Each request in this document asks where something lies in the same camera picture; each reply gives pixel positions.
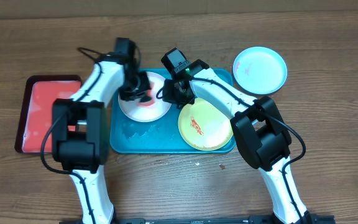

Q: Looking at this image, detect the orange and green sponge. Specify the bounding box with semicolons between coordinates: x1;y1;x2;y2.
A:
137;90;155;107

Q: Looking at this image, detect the white plate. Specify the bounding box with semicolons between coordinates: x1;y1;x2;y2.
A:
118;72;172;122

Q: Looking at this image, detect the yellow-green plate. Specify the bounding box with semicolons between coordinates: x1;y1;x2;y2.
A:
178;98;233;151

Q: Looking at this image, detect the light blue plate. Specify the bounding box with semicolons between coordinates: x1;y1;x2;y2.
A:
232;47;288;95

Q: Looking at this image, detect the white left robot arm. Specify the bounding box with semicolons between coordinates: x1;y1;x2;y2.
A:
44;37;151;223

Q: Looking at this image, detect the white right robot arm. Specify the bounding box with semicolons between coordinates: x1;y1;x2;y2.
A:
157;48;313;223

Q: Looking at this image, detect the dark tray with red water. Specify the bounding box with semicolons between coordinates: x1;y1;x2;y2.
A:
14;75;82;154

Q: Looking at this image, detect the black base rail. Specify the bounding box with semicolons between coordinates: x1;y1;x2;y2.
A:
59;214;336;224

